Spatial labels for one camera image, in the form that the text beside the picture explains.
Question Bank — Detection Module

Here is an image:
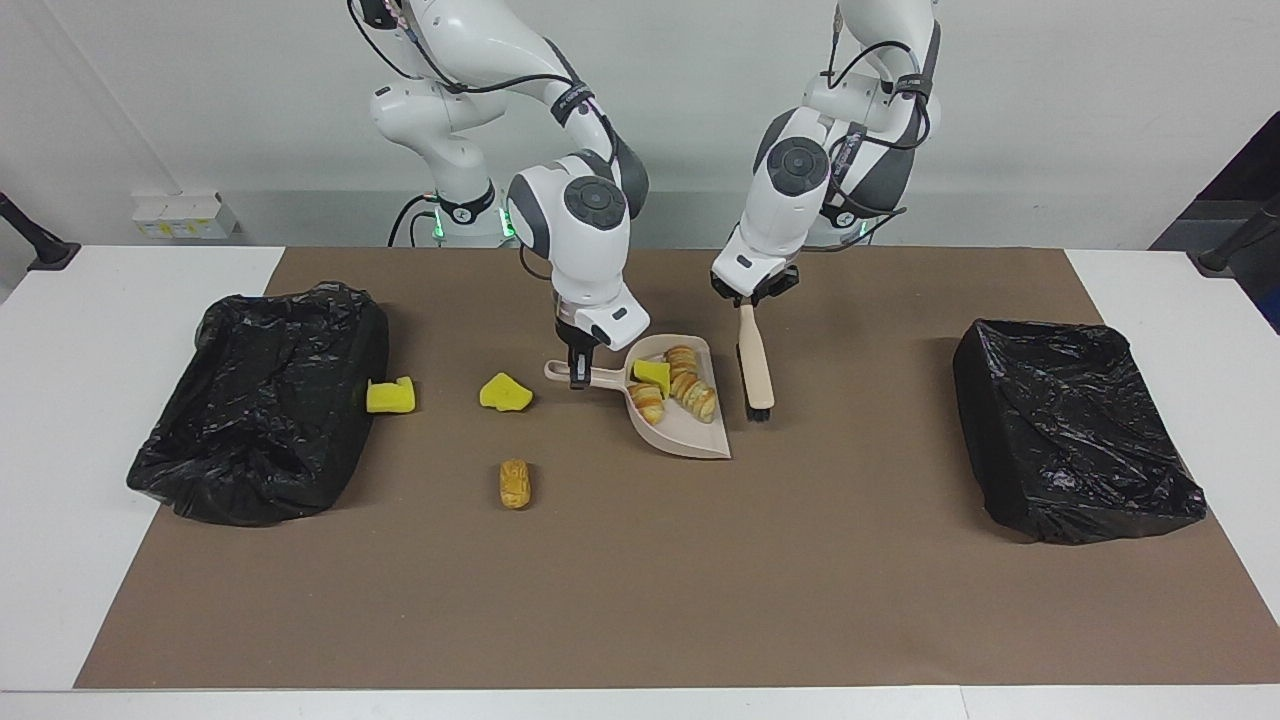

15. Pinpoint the beige hand brush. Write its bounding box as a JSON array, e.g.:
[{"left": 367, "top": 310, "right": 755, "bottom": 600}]
[{"left": 737, "top": 303, "right": 777, "bottom": 423}]

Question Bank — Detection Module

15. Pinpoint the yellow sponge chunk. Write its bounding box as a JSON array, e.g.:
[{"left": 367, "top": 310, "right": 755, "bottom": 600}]
[{"left": 479, "top": 372, "right": 535, "bottom": 412}]

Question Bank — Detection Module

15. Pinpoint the large striped croissant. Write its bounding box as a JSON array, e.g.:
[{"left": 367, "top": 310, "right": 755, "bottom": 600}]
[{"left": 672, "top": 372, "right": 719, "bottom": 424}]

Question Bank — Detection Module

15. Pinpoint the beige plastic dustpan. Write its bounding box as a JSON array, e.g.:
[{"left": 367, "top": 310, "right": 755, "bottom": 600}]
[{"left": 545, "top": 335, "right": 733, "bottom": 461}]

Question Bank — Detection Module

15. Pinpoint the yellow sponge with notch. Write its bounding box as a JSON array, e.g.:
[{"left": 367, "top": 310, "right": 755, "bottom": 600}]
[{"left": 366, "top": 376, "right": 417, "bottom": 415}]

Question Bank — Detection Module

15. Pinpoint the open bin with black bag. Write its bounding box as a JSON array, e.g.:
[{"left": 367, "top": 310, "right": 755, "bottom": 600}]
[{"left": 127, "top": 282, "right": 391, "bottom": 528}]

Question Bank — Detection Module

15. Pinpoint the flat bin with black bag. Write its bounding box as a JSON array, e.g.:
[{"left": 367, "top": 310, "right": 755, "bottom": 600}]
[{"left": 952, "top": 318, "right": 1208, "bottom": 546}]

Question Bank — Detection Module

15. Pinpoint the brown bread roll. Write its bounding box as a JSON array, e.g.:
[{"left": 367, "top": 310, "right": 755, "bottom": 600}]
[{"left": 498, "top": 458, "right": 535, "bottom": 511}]

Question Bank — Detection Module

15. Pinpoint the brown table mat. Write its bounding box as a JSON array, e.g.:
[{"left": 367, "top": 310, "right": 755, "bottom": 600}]
[{"left": 75, "top": 247, "right": 1280, "bottom": 689}]

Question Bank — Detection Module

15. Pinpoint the white power strip box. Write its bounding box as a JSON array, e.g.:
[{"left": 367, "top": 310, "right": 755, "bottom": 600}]
[{"left": 132, "top": 192, "right": 239, "bottom": 241}]

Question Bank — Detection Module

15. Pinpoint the dark background panel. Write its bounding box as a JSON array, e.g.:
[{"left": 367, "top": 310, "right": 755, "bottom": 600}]
[{"left": 1150, "top": 110, "right": 1280, "bottom": 331}]

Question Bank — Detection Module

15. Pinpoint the black base cable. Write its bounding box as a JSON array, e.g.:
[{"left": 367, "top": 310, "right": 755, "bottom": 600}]
[{"left": 388, "top": 195, "right": 441, "bottom": 248}]

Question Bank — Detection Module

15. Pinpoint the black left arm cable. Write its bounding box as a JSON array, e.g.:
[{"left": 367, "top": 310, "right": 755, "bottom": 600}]
[{"left": 818, "top": 28, "right": 941, "bottom": 219}]

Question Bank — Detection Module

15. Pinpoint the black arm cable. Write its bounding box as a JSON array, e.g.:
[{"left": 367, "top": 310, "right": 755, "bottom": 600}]
[
  {"left": 818, "top": 28, "right": 941, "bottom": 219},
  {"left": 345, "top": 0, "right": 606, "bottom": 136}
]

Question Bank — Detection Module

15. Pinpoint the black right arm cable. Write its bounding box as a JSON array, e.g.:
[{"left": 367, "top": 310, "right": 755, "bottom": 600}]
[{"left": 345, "top": 0, "right": 606, "bottom": 136}]

